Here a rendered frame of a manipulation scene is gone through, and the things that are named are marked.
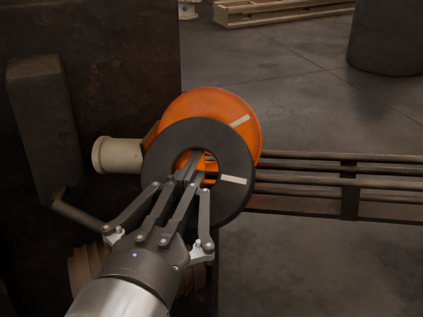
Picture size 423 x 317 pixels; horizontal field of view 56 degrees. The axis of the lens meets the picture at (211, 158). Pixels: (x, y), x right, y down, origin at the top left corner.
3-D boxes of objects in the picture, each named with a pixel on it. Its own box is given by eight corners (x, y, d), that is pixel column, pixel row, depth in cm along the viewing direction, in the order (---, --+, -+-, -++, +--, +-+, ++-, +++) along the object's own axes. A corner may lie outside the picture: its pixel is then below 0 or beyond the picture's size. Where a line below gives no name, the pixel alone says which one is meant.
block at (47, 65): (41, 178, 75) (5, 53, 62) (85, 170, 77) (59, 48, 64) (43, 213, 67) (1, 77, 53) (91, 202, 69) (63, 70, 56)
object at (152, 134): (169, 177, 66) (157, 119, 61) (172, 177, 66) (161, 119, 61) (152, 204, 60) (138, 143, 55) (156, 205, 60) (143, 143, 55)
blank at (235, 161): (135, 217, 56) (125, 215, 53) (165, 116, 59) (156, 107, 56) (241, 244, 52) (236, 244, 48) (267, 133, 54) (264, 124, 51)
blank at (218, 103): (192, 207, 62) (186, 212, 58) (147, 121, 63) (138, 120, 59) (282, 161, 58) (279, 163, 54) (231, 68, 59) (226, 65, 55)
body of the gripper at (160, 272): (94, 318, 39) (131, 249, 47) (175, 336, 38) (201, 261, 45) (78, 269, 35) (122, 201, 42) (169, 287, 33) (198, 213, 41)
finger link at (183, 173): (183, 199, 51) (177, 198, 51) (199, 167, 56) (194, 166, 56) (182, 180, 49) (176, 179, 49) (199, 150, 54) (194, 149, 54)
